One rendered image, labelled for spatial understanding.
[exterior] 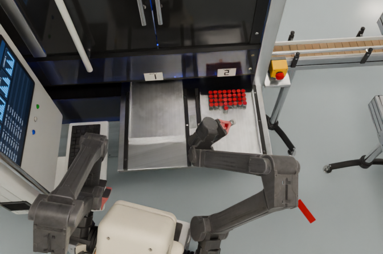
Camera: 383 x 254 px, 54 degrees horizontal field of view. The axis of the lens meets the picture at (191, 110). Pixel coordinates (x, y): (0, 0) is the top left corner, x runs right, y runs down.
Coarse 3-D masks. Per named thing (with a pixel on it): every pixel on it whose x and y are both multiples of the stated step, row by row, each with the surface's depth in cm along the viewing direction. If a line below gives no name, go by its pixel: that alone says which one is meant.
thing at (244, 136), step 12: (204, 96) 185; (252, 96) 182; (204, 108) 182; (252, 108) 181; (228, 120) 178; (240, 120) 178; (252, 120) 178; (240, 132) 175; (252, 132) 175; (216, 144) 172; (228, 144) 172; (240, 144) 172; (252, 144) 172
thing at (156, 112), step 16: (160, 80) 190; (176, 80) 190; (144, 96) 186; (160, 96) 186; (176, 96) 186; (144, 112) 182; (160, 112) 181; (176, 112) 181; (128, 128) 174; (144, 128) 177; (160, 128) 177; (176, 128) 177
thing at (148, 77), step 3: (144, 75) 173; (147, 75) 174; (150, 75) 174; (153, 75) 174; (156, 75) 174; (159, 75) 174; (147, 78) 176; (150, 78) 176; (153, 78) 176; (156, 78) 176; (159, 78) 176; (162, 78) 176
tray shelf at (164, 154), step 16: (192, 80) 190; (208, 80) 190; (224, 80) 190; (240, 80) 189; (192, 96) 186; (192, 112) 181; (144, 144) 174; (160, 144) 173; (176, 144) 173; (128, 160) 170; (144, 160) 170; (160, 160) 170; (176, 160) 169
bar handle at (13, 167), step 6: (0, 150) 113; (0, 156) 113; (6, 156) 116; (6, 162) 117; (12, 162) 120; (12, 168) 121; (18, 168) 124; (18, 174) 126; (24, 174) 128; (24, 180) 131; (30, 180) 133; (36, 186) 138; (42, 186) 143; (42, 192) 144; (48, 192) 148
